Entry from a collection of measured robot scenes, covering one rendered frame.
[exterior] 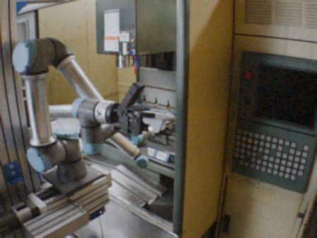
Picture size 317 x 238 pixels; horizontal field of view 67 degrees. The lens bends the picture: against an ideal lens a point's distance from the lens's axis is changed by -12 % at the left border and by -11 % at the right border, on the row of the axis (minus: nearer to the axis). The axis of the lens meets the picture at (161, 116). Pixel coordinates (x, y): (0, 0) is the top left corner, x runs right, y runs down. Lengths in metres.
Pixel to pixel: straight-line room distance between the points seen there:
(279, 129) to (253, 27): 0.53
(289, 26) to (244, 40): 0.25
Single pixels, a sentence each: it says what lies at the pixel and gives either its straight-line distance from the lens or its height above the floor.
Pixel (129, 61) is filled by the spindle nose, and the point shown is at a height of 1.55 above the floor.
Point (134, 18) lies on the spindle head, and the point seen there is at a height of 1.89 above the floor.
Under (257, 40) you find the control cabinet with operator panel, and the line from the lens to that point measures 1.41.
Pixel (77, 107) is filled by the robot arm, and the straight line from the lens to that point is 0.92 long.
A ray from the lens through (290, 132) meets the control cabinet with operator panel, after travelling 1.40.
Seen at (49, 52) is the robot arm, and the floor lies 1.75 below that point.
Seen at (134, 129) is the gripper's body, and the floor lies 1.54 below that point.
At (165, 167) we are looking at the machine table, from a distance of 1.95.
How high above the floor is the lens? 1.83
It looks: 19 degrees down
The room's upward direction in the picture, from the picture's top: straight up
